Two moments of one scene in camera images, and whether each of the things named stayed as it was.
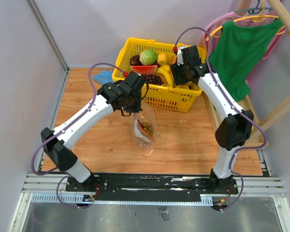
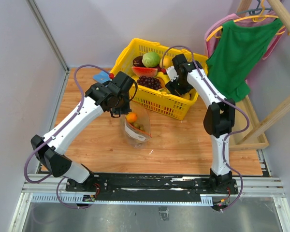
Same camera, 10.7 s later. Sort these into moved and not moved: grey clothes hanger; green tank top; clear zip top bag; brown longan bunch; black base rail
Moved: clear zip top bag; brown longan bunch
Not moved: grey clothes hanger; green tank top; black base rail
